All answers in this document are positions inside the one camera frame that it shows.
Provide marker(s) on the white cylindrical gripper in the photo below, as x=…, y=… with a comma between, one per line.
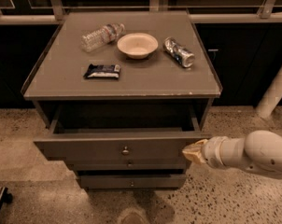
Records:
x=213, y=153

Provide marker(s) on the grey top drawer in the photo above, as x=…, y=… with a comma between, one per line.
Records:
x=89, y=145

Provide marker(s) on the grey drawer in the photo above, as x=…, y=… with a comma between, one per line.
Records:
x=89, y=145
x=132, y=181
x=131, y=164

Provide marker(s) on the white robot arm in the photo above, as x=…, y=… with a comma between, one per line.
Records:
x=259, y=153

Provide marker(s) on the grey bottom drawer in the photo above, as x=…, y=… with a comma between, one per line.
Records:
x=132, y=181

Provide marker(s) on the grey middle drawer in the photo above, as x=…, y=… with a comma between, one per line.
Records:
x=131, y=164

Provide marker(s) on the round metal top drawer knob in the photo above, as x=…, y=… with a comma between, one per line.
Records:
x=125, y=151

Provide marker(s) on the grey wooden drawer cabinet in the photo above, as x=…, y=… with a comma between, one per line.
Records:
x=155, y=92

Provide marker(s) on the crushed silver blue can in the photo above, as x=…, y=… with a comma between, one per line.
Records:
x=179, y=53

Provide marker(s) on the white paper bowl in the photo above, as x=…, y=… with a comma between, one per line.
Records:
x=137, y=45

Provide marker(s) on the dark blue snack packet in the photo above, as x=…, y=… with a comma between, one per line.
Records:
x=102, y=71

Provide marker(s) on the clear plastic water bottle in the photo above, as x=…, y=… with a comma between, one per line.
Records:
x=102, y=36

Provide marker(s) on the black object at floor edge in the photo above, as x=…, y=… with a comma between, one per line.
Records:
x=5, y=196

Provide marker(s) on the metal glass railing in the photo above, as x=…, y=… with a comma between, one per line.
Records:
x=200, y=11

